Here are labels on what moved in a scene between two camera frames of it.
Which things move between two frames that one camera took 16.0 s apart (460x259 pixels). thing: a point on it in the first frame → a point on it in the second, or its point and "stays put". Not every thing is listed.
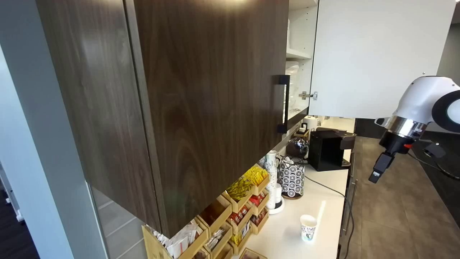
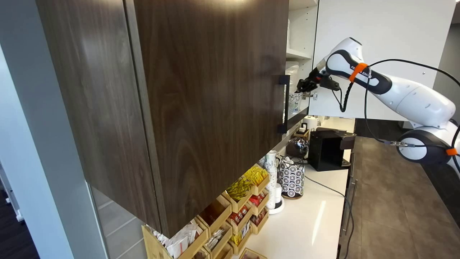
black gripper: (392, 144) → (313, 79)
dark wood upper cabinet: (165, 101) stays put
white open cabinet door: (368, 51) stays put
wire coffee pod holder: (292, 177) stays put
